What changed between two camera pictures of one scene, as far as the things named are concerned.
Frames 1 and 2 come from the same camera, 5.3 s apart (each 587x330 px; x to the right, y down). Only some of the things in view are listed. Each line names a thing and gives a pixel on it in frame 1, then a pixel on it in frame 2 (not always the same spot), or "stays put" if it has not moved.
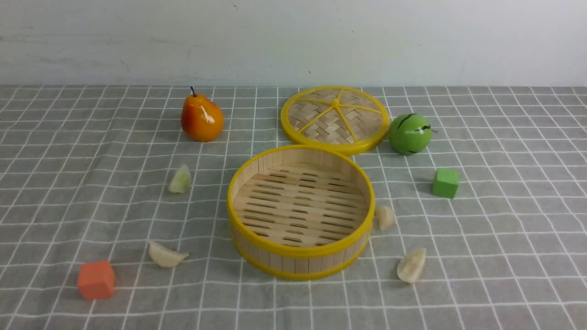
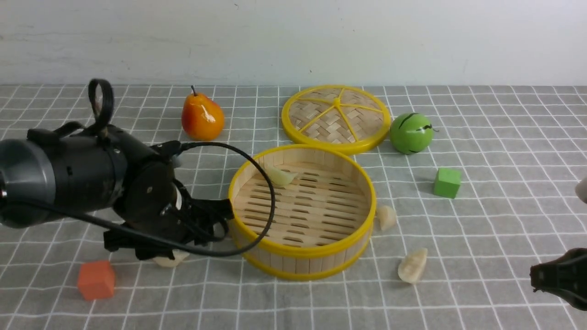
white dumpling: (410, 268) stays put
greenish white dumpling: (181, 183) to (279, 177)
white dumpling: (385, 217) stays put
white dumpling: (163, 257) stays put
